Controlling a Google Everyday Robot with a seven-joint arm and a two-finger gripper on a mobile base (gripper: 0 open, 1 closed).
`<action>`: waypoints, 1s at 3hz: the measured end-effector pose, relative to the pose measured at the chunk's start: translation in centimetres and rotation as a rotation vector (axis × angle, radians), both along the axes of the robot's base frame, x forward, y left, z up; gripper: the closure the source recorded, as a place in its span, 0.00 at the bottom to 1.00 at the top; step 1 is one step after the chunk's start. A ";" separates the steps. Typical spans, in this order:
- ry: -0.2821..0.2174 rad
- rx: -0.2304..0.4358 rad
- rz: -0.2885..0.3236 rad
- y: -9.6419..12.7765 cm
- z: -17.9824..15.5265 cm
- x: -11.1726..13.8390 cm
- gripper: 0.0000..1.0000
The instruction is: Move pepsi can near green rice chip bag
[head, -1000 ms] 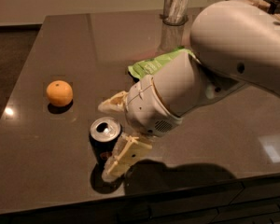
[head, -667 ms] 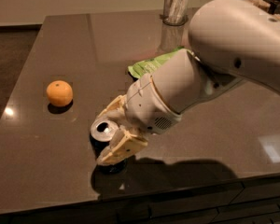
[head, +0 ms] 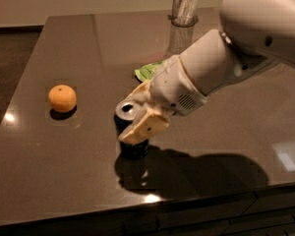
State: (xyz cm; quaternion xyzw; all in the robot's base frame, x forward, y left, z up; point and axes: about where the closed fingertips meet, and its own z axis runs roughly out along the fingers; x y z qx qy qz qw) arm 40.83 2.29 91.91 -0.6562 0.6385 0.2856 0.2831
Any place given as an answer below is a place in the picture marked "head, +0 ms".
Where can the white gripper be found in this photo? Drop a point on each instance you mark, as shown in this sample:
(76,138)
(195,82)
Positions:
(173,87)

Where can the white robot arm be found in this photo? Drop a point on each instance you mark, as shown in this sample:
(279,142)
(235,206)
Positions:
(253,36)

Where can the green rice chip bag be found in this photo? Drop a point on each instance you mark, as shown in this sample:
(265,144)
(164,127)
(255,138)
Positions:
(146,72)

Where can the orange fruit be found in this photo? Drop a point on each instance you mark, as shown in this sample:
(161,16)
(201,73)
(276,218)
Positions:
(62,98)

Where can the clear glass cup with napkins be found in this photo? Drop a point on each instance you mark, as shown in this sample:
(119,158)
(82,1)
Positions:
(184,13)

